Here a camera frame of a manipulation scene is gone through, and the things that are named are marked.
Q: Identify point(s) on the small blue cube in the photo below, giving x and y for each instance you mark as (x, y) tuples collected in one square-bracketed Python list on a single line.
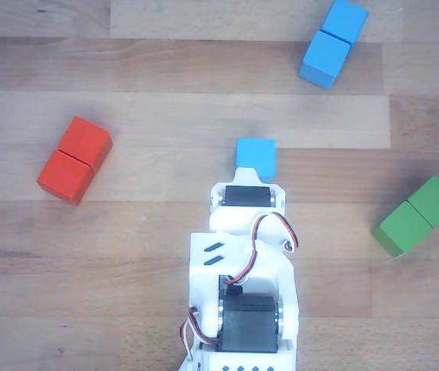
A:
[(256, 152)]

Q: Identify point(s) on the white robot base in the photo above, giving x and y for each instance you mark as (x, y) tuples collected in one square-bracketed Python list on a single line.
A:
[(194, 363)]

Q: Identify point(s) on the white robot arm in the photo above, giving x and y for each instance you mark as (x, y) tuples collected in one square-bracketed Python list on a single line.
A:
[(204, 278)]

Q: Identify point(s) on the long red block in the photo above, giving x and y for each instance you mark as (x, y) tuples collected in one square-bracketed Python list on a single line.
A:
[(69, 174)]

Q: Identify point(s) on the long blue block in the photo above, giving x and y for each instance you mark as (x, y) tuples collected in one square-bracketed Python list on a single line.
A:
[(325, 54)]

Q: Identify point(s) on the long green block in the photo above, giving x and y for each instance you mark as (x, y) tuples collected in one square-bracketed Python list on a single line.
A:
[(409, 228)]

